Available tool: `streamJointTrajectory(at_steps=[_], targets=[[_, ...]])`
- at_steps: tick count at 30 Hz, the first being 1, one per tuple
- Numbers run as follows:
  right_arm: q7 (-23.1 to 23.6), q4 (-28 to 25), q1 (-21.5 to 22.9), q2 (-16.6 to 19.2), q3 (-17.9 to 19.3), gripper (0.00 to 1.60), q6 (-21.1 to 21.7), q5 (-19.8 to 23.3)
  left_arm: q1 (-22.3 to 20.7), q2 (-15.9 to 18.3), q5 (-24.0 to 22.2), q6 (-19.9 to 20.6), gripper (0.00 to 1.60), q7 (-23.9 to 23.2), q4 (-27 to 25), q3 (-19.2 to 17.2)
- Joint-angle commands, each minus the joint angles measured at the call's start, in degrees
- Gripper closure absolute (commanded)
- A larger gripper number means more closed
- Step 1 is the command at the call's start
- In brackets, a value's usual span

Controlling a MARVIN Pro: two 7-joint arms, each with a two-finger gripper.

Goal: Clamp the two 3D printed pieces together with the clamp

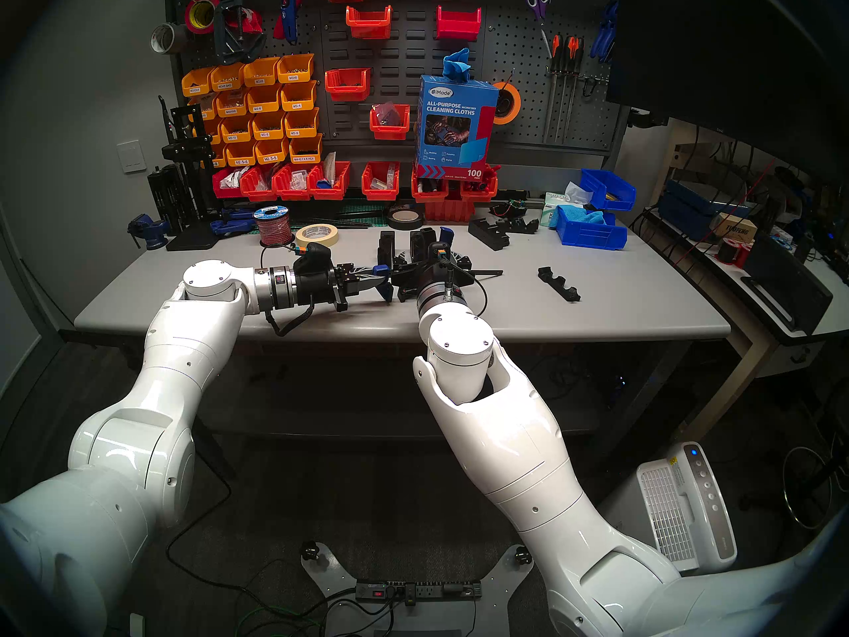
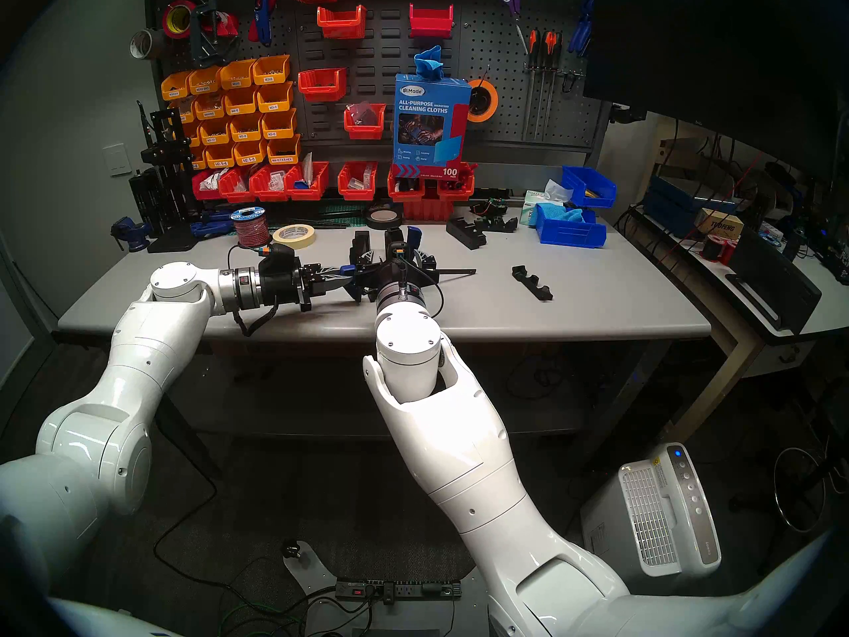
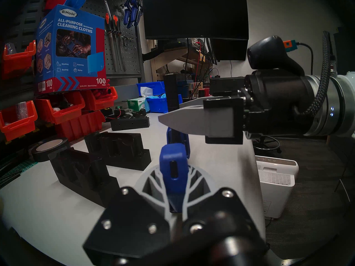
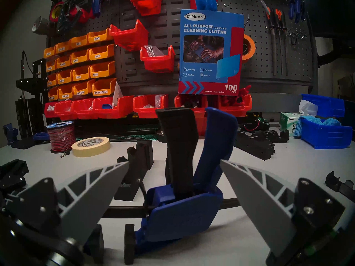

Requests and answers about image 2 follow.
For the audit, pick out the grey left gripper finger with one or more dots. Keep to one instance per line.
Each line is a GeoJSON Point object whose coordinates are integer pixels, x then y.
{"type": "Point", "coordinates": [325, 271]}
{"type": "Point", "coordinates": [326, 285]}

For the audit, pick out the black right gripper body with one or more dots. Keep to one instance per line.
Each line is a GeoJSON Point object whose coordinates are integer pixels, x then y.
{"type": "Point", "coordinates": [414, 283]}

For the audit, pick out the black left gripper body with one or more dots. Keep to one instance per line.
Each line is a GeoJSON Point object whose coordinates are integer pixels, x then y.
{"type": "Point", "coordinates": [284, 285]}

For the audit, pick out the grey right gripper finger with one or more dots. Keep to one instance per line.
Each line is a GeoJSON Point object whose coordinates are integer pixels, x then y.
{"type": "Point", "coordinates": [426, 264]}
{"type": "Point", "coordinates": [388, 263]}

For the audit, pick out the blue bar clamp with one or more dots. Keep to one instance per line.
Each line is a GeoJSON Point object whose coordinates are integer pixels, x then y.
{"type": "Point", "coordinates": [351, 277]}

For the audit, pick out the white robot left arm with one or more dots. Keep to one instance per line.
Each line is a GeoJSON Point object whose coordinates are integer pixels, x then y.
{"type": "Point", "coordinates": [132, 344]}

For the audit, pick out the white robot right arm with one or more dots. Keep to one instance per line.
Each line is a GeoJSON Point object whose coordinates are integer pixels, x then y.
{"type": "Point", "coordinates": [451, 430]}

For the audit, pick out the black tall printed piece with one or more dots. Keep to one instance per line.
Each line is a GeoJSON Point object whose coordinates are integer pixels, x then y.
{"type": "Point", "coordinates": [394, 235]}

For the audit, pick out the black stepped printed piece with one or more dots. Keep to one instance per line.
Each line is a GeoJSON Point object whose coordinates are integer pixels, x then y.
{"type": "Point", "coordinates": [360, 247]}

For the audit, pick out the black notched printed block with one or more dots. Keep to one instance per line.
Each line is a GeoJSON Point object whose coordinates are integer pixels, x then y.
{"type": "Point", "coordinates": [464, 234]}

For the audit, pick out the black lumpy printed part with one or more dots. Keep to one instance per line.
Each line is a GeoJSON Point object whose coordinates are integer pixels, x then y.
{"type": "Point", "coordinates": [504, 224]}

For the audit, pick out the dark grey clamp tool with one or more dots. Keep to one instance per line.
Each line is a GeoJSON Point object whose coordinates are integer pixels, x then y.
{"type": "Point", "coordinates": [204, 28]}

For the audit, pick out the black tape roll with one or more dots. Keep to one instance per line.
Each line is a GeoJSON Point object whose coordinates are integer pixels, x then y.
{"type": "Point", "coordinates": [385, 225]}

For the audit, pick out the beige masking tape roll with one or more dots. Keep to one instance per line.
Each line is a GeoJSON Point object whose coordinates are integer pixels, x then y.
{"type": "Point", "coordinates": [295, 242]}

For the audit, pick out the red nested bins stack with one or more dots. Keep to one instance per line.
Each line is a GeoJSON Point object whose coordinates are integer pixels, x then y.
{"type": "Point", "coordinates": [428, 211]}

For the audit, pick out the green cutting mat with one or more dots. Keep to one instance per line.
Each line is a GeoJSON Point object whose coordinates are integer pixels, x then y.
{"type": "Point", "coordinates": [345, 212]}

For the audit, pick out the black module green circuit board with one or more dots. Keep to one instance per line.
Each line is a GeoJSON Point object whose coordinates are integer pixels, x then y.
{"type": "Point", "coordinates": [491, 208]}

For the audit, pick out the white paper packet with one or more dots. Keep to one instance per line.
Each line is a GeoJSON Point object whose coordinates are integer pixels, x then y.
{"type": "Point", "coordinates": [308, 168]}

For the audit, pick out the green white tissue box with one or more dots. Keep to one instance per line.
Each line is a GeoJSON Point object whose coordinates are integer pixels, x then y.
{"type": "Point", "coordinates": [530, 208]}

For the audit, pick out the orange storage bin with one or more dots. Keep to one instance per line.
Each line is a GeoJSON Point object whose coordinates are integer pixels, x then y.
{"type": "Point", "coordinates": [278, 125]}
{"type": "Point", "coordinates": [176, 86]}
{"type": "Point", "coordinates": [192, 135]}
{"type": "Point", "coordinates": [241, 103]}
{"type": "Point", "coordinates": [284, 151]}
{"type": "Point", "coordinates": [237, 76]}
{"type": "Point", "coordinates": [209, 107]}
{"type": "Point", "coordinates": [270, 71]}
{"type": "Point", "coordinates": [250, 154]}
{"type": "Point", "coordinates": [214, 133]}
{"type": "Point", "coordinates": [274, 98]}
{"type": "Point", "coordinates": [199, 158]}
{"type": "Point", "coordinates": [219, 156]}
{"type": "Point", "coordinates": [204, 81]}
{"type": "Point", "coordinates": [245, 129]}
{"type": "Point", "coordinates": [186, 111]}

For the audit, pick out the blue cleaning cloths box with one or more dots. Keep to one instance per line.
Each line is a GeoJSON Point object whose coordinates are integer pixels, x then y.
{"type": "Point", "coordinates": [428, 131]}

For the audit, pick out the light blue folded cloth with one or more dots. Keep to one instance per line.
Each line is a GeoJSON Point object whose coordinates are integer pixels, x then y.
{"type": "Point", "coordinates": [564, 214]}

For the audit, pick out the blue storage bin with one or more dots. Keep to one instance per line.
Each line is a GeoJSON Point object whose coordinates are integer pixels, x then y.
{"type": "Point", "coordinates": [570, 234]}
{"type": "Point", "coordinates": [600, 196]}

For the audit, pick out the black press stand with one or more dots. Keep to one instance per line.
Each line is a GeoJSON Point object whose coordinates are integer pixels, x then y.
{"type": "Point", "coordinates": [162, 178]}

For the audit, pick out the small blue vise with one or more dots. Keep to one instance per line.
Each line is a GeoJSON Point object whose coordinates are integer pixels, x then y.
{"type": "Point", "coordinates": [129, 234]}

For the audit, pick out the orange tape roll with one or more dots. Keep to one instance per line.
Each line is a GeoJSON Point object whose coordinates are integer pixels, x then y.
{"type": "Point", "coordinates": [484, 83]}

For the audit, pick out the blue microfiber cloth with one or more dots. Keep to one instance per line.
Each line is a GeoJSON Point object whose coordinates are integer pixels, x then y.
{"type": "Point", "coordinates": [428, 62]}

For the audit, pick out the metal hanging hook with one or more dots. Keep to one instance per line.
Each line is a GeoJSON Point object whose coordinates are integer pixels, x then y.
{"type": "Point", "coordinates": [572, 78]}

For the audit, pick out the dark blue crate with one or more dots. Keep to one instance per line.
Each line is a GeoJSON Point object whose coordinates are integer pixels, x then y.
{"type": "Point", "coordinates": [670, 208]}

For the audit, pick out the blue red hand tool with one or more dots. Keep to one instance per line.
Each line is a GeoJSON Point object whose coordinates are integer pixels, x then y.
{"type": "Point", "coordinates": [262, 12]}

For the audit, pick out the red yellow tape roll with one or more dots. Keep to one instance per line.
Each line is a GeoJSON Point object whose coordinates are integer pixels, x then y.
{"type": "Point", "coordinates": [169, 15]}

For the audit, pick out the brown cardboard box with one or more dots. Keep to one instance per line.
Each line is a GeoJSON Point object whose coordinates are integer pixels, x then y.
{"type": "Point", "coordinates": [719, 225]}

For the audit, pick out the black floor power strip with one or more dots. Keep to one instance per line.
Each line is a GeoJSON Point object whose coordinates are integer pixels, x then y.
{"type": "Point", "coordinates": [398, 589]}

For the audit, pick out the white air purifier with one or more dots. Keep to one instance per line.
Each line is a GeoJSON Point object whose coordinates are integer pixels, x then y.
{"type": "Point", "coordinates": [663, 509]}

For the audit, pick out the black keyboard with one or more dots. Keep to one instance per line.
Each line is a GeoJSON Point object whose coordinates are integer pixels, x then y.
{"type": "Point", "coordinates": [773, 277]}

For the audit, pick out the black monitor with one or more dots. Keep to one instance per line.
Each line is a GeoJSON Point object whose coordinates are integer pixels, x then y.
{"type": "Point", "coordinates": [716, 45]}

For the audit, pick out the side desk with beige legs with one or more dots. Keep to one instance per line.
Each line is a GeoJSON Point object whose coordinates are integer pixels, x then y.
{"type": "Point", "coordinates": [829, 310]}

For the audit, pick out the black stool base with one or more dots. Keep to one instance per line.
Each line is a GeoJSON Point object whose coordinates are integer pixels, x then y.
{"type": "Point", "coordinates": [829, 470]}

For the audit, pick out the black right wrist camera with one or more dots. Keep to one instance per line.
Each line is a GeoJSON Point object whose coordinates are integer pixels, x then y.
{"type": "Point", "coordinates": [398, 252]}

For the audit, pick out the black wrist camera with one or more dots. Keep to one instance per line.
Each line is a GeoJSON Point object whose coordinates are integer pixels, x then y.
{"type": "Point", "coordinates": [278, 254]}
{"type": "Point", "coordinates": [398, 252]}

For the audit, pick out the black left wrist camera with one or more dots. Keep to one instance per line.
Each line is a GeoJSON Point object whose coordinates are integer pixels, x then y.
{"type": "Point", "coordinates": [278, 254]}

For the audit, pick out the black printed bracket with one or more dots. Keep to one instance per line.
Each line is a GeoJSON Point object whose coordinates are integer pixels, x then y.
{"type": "Point", "coordinates": [532, 284]}

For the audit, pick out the white wall switch plate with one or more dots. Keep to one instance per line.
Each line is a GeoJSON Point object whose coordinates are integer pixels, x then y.
{"type": "Point", "coordinates": [119, 160]}

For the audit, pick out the dark grey tool wall panel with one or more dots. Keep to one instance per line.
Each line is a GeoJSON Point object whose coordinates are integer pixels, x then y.
{"type": "Point", "coordinates": [398, 52]}

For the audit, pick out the grey duct tape roll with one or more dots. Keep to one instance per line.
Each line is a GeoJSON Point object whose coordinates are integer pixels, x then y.
{"type": "Point", "coordinates": [152, 40]}

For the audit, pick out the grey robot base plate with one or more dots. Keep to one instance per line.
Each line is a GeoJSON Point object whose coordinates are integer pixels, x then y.
{"type": "Point", "coordinates": [312, 576]}

